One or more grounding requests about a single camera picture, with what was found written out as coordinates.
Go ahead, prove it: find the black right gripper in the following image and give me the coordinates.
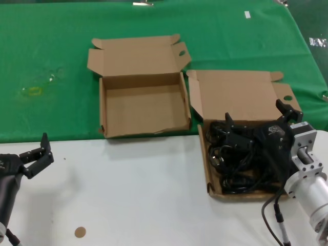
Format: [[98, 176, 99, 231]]
[[224, 99, 303, 170]]

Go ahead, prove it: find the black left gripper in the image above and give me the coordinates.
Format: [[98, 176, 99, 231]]
[[0, 132, 55, 180]]

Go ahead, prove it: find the open cardboard box intact edge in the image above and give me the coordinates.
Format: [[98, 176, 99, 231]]
[[186, 69, 300, 203]]

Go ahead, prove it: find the cardboard box with torn edge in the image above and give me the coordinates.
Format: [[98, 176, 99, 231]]
[[87, 34, 192, 139]]

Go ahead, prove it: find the shiny silver floor debris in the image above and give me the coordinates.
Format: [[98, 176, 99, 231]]
[[309, 37, 328, 48]]

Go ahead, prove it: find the green table cloth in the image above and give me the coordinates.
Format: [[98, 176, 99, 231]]
[[0, 2, 328, 144]]

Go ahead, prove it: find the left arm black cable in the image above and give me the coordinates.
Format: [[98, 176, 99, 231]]
[[4, 227, 21, 246]]

